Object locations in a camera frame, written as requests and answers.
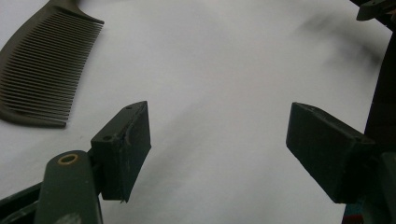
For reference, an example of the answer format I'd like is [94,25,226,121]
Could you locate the black comb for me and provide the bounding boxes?
[0,0,106,129]

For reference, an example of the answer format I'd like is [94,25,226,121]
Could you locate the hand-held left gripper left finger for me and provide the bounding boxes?
[90,100,152,203]

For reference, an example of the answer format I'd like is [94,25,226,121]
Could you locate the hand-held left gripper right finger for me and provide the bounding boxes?
[285,102,378,205]

